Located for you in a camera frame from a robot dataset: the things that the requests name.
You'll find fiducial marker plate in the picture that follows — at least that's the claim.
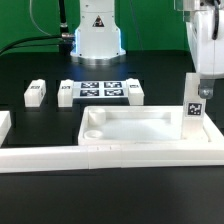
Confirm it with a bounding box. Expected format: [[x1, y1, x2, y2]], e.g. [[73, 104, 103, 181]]
[[73, 81, 127, 99]]

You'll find black cable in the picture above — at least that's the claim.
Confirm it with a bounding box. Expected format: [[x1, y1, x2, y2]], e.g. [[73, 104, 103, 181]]
[[0, 32, 76, 56]]

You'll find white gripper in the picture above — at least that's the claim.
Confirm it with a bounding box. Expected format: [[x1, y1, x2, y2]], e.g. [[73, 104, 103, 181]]
[[186, 10, 224, 99]]

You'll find grey thin cable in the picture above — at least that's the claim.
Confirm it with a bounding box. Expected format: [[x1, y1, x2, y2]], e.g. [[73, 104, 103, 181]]
[[28, 0, 54, 37]]

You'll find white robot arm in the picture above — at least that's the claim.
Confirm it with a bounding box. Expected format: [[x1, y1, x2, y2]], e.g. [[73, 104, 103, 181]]
[[71, 0, 224, 99]]

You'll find white desk top tray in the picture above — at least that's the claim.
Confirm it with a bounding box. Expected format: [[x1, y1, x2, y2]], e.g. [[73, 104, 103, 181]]
[[78, 106, 224, 145]]

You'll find white U-shaped fence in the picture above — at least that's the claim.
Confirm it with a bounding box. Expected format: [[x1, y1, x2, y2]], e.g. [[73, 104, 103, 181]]
[[0, 112, 224, 173]]

